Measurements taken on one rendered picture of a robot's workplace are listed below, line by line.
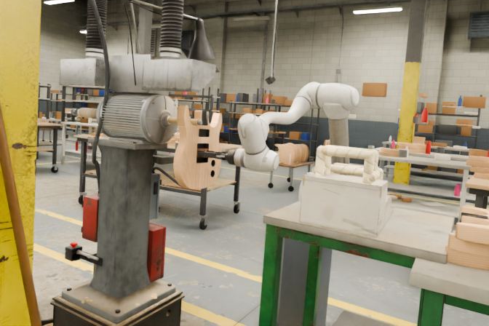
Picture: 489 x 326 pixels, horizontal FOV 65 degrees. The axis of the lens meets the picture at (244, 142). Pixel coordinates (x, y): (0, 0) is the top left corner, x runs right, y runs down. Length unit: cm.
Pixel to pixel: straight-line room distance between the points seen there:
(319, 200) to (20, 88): 98
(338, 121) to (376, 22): 1118
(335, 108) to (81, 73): 136
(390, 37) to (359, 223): 1178
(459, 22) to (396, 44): 172
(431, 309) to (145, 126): 139
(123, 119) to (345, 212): 121
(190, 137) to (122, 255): 74
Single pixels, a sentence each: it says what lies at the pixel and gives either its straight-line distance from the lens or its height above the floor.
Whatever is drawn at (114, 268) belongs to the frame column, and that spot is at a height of 45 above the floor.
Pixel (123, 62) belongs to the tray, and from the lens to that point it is 214.
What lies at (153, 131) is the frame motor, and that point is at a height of 119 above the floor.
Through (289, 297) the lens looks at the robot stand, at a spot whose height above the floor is 22.
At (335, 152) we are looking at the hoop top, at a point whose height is 119.
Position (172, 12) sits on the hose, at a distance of 190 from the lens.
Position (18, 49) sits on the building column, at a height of 143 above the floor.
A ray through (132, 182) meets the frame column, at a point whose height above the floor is 91.
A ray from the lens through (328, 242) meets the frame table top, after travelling 142.
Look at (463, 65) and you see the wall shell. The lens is 1263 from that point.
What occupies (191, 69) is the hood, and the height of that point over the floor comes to 148.
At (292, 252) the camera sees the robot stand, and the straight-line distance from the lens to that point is 242.
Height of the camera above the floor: 130
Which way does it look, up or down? 4 degrees down
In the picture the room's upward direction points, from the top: 4 degrees clockwise
